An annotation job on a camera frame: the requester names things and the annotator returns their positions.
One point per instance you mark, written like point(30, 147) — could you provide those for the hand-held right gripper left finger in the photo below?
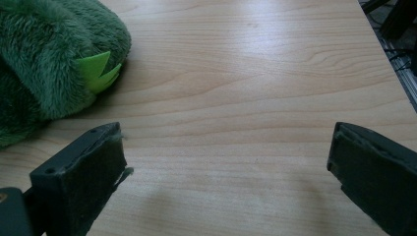
point(75, 183)

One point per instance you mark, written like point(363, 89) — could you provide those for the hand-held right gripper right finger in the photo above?
point(377, 177)

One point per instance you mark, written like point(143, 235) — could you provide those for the green plush dinosaur toy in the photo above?
point(49, 62)

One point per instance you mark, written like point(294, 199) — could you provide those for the black metal stand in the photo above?
point(395, 16)

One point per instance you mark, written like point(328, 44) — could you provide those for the aluminium frame rail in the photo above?
point(401, 70)

